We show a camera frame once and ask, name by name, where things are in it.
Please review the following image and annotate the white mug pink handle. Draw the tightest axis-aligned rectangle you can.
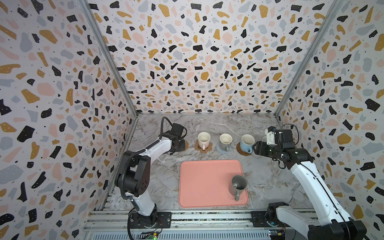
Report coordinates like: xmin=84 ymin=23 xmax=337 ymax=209
xmin=198 ymin=132 xmax=211 ymax=151

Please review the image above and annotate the white mug blue handle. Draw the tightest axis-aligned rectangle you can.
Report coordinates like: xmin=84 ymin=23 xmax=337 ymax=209
xmin=240 ymin=134 xmax=256 ymax=154

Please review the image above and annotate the grey blue round coaster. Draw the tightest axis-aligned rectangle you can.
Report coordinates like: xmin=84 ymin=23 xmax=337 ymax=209
xmin=216 ymin=144 xmax=231 ymax=155

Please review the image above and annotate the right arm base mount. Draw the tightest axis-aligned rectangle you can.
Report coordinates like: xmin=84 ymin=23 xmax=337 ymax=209
xmin=250 ymin=202 xmax=289 ymax=228

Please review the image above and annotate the pink rectangular tray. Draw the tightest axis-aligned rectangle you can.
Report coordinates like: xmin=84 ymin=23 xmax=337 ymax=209
xmin=179 ymin=160 xmax=249 ymax=208

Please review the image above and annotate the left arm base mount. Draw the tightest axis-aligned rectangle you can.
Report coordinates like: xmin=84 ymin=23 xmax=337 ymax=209
xmin=128 ymin=208 xmax=172 ymax=229

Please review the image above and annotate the white mug grey handle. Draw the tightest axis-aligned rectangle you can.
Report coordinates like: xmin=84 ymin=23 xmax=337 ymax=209
xmin=219 ymin=134 xmax=233 ymax=149

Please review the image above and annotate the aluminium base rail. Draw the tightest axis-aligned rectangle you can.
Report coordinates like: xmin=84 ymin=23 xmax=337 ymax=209
xmin=83 ymin=209 xmax=306 ymax=240

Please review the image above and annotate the brown paw print coaster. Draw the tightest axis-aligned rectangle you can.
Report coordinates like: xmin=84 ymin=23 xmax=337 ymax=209
xmin=195 ymin=140 xmax=213 ymax=154

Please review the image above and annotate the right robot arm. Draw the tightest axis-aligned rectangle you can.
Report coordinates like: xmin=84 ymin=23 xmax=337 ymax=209
xmin=253 ymin=126 xmax=367 ymax=240

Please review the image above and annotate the grey metal mug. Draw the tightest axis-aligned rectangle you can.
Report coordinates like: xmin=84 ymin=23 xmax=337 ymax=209
xmin=229 ymin=175 xmax=247 ymax=202

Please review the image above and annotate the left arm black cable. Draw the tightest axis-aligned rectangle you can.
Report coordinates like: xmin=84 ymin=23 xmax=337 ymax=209
xmin=114 ymin=116 xmax=175 ymax=240

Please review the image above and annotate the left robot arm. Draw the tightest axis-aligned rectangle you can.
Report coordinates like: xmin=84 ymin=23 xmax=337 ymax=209
xmin=115 ymin=123 xmax=188 ymax=217

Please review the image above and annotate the dark brown round coaster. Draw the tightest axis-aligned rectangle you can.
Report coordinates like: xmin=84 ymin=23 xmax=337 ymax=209
xmin=236 ymin=143 xmax=251 ymax=156

